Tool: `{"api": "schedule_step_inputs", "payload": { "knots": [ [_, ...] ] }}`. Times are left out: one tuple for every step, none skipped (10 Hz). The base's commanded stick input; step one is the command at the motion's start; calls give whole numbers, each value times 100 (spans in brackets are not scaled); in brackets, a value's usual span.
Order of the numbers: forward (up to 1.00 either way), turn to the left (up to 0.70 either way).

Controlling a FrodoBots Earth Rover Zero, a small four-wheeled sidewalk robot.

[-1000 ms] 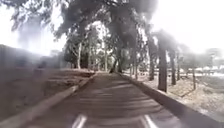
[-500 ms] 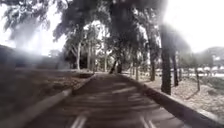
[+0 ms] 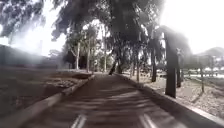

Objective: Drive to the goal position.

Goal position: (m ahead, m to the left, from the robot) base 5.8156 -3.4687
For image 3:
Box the thin pole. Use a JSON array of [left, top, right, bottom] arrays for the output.
[[199, 56, 205, 94]]

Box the dark wall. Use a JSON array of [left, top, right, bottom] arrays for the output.
[[0, 44, 68, 70]]

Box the row of trees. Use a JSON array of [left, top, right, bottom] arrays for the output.
[[0, 0, 188, 84]]

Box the robot's own part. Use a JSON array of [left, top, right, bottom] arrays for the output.
[[70, 114, 88, 128], [139, 113, 158, 128]]

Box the leaf-strewn dirt ground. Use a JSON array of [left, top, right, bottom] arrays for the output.
[[121, 71, 224, 121], [0, 66, 93, 118]]

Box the pale concrete kerb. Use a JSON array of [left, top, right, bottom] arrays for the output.
[[0, 73, 96, 128], [113, 72, 224, 128]]

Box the thick dark tree trunk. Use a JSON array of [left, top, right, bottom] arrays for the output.
[[156, 25, 193, 99]]

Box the grey paved path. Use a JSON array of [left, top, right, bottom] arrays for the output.
[[19, 73, 191, 128]]

